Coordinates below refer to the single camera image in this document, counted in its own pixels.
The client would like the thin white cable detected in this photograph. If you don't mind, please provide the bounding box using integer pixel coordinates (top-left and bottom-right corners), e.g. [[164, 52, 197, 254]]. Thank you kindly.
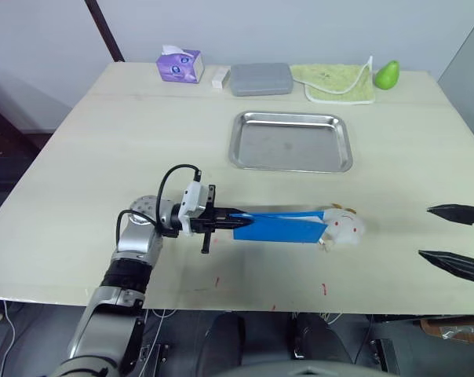
[[1, 300, 18, 377], [139, 309, 171, 377]]

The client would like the green towel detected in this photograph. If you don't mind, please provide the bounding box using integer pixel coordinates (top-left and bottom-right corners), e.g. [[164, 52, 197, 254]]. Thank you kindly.
[[290, 55, 377, 106]]

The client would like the dark wooden beam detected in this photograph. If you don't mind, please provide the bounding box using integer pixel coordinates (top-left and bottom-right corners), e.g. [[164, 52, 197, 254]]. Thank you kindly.
[[83, 0, 126, 64]]

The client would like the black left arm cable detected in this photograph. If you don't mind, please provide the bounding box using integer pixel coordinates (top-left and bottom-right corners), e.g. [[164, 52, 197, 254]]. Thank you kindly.
[[116, 163, 205, 245]]

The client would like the grey plastic box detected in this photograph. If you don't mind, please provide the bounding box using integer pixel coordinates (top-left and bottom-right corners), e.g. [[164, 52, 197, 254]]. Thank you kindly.
[[229, 62, 294, 97]]

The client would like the small white box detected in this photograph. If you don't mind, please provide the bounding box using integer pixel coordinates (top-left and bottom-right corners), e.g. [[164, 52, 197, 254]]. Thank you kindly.
[[210, 67, 232, 90]]

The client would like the purple tissue box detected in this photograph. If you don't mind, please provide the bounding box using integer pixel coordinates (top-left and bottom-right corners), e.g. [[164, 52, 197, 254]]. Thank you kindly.
[[155, 44, 206, 84]]

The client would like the blue surgical instrument pack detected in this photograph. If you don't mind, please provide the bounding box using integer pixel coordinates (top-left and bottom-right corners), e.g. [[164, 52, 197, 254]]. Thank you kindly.
[[228, 210, 329, 246]]

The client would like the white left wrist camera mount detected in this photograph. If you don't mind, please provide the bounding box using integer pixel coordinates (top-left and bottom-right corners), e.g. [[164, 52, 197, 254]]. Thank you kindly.
[[177, 181, 207, 238]]

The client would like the metal tray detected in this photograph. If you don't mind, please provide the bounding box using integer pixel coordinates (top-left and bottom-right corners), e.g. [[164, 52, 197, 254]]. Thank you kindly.
[[228, 110, 354, 174]]

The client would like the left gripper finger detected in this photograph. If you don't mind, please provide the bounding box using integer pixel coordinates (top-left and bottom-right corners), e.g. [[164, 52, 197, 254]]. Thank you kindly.
[[215, 207, 249, 220], [216, 218, 254, 232]]

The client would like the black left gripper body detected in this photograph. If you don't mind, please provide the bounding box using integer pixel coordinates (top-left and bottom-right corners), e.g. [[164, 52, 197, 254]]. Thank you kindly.
[[189, 184, 220, 255]]

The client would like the dark brown furniture frame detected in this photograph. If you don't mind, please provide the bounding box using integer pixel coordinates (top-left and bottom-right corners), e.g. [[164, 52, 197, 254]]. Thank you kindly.
[[0, 100, 54, 197]]

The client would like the green pear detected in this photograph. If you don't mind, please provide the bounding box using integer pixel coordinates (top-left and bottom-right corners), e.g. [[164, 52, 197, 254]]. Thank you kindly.
[[374, 60, 401, 90]]

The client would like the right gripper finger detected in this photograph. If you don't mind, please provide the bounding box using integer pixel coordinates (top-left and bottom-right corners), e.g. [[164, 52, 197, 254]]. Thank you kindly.
[[417, 249, 474, 287], [426, 203, 474, 227]]

